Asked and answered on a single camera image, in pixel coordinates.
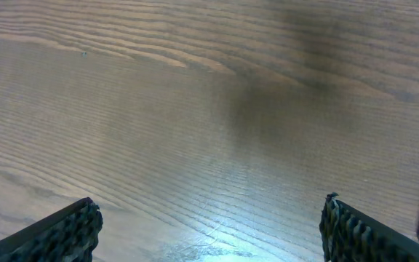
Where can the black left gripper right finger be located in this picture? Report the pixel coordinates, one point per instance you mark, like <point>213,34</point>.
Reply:
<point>349,235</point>

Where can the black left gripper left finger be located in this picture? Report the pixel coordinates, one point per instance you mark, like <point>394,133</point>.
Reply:
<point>69,235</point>

